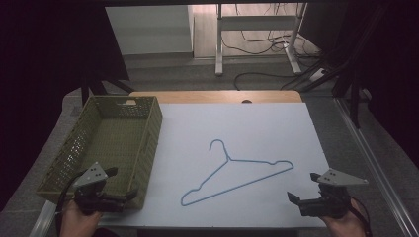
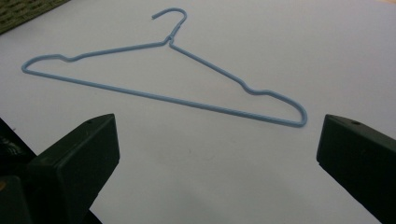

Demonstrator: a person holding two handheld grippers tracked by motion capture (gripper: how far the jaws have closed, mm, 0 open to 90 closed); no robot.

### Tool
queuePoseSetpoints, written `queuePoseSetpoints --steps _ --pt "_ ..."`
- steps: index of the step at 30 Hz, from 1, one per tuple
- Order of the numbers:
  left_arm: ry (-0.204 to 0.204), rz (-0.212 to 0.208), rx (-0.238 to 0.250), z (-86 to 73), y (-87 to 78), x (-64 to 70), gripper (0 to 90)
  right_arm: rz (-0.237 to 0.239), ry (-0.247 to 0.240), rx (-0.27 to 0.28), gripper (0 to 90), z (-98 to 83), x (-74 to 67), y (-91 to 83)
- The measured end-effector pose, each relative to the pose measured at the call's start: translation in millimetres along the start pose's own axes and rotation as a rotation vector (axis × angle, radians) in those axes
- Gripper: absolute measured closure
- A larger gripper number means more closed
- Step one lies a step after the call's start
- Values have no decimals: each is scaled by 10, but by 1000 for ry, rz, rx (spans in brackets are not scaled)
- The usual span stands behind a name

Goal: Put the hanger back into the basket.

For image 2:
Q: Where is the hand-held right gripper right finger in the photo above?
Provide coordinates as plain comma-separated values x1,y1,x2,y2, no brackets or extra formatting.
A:
316,114,396,224

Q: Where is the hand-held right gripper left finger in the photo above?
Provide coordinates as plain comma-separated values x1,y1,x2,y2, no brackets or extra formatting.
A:
25,113,120,224

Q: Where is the light blue wire hanger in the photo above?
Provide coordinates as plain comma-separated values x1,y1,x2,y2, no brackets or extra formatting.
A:
21,7,308,129

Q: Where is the olive woven basket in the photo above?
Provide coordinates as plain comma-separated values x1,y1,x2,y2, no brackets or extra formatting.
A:
0,0,71,35

